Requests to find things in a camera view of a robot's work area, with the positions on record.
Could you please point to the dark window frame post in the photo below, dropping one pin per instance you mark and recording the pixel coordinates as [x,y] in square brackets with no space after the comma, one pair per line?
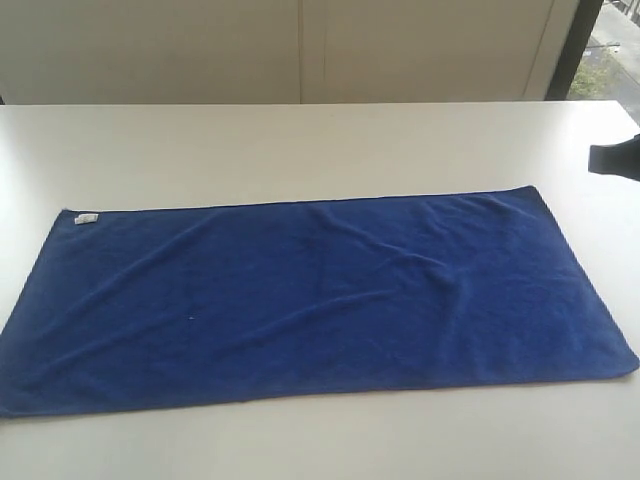
[578,35]

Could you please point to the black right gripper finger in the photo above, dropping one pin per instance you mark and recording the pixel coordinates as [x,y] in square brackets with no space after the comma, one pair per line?
[621,159]

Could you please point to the blue towel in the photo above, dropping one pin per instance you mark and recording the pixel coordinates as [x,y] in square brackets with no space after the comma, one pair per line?
[155,309]

